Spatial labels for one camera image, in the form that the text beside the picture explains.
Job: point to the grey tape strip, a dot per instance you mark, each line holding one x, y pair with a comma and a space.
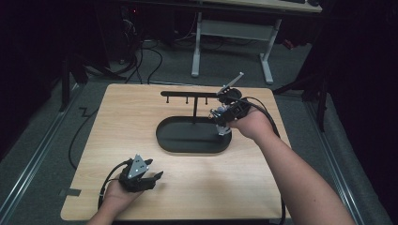
70, 192

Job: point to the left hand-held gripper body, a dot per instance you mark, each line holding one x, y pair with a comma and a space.
134, 179

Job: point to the white metal frame desk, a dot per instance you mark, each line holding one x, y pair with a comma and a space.
234, 29

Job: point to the metal floor rail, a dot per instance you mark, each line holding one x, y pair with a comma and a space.
336, 162
28, 170

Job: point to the dark metal stand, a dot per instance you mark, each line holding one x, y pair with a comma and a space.
319, 93
67, 81

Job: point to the person's right hand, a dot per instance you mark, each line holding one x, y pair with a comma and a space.
255, 125

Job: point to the person's left hand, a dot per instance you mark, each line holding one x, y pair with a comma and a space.
117, 195

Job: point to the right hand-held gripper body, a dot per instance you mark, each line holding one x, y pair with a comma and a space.
236, 108

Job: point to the black hook stand with tray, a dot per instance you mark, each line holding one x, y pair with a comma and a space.
187, 137

